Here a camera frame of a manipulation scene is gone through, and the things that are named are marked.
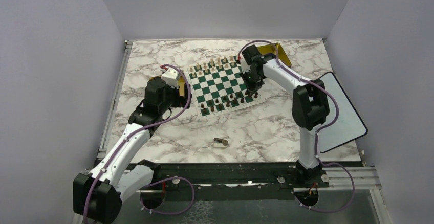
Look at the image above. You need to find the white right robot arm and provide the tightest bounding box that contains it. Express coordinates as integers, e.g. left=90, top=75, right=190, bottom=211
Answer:
left=238, top=42, right=330, bottom=187

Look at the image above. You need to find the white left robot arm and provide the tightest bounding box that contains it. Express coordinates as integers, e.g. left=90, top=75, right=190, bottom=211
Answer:
left=73, top=77, right=191, bottom=223

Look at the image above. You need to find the gold tin with dark pieces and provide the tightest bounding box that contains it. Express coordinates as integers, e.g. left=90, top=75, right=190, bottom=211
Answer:
left=145, top=73, right=188, bottom=99

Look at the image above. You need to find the green white chess board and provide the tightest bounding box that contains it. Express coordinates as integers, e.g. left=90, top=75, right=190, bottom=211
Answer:
left=186, top=66, right=265, bottom=120

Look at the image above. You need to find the light wooden chess pieces row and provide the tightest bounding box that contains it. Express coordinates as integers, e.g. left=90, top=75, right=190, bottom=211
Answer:
left=187, top=56, right=242, bottom=79

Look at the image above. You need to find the empty gold tin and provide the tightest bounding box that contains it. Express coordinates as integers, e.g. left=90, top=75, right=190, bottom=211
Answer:
left=257, top=43, right=292, bottom=68

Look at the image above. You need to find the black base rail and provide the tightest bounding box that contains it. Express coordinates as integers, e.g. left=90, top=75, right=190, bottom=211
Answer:
left=128, top=160, right=332, bottom=202

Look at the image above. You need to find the white tablet with black frame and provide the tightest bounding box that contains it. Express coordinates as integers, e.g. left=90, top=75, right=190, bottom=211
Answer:
left=318, top=72, right=368, bottom=153

